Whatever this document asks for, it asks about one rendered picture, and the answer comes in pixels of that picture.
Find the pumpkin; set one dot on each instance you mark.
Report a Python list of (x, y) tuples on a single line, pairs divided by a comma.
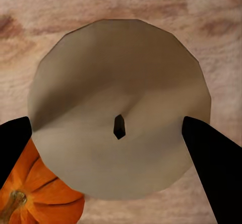
[(33, 194)]

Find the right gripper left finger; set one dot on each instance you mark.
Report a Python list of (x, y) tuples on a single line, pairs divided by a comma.
[(14, 136)]

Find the pillar candle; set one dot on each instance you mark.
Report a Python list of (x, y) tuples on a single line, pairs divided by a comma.
[(107, 104)]

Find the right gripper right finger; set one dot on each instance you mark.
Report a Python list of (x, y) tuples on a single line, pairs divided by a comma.
[(218, 161)]

